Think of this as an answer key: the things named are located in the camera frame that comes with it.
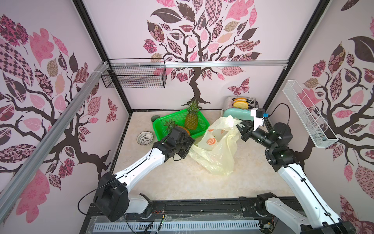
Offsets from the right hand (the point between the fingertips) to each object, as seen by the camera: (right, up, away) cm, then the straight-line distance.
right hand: (234, 122), depth 66 cm
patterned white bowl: (-53, -11, +34) cm, 64 cm away
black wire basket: (-68, +39, +56) cm, 96 cm away
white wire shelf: (+47, -3, +9) cm, 48 cm away
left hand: (-19, -14, +14) cm, 27 cm away
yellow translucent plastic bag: (-7, -15, +6) cm, 18 cm away
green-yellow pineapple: (-20, +3, +34) cm, 39 cm away
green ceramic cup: (-48, +4, +40) cm, 63 cm away
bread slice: (+15, +17, +34) cm, 41 cm away
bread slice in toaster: (+15, +12, +31) cm, 37 cm away
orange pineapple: (-35, -1, +37) cm, 51 cm away
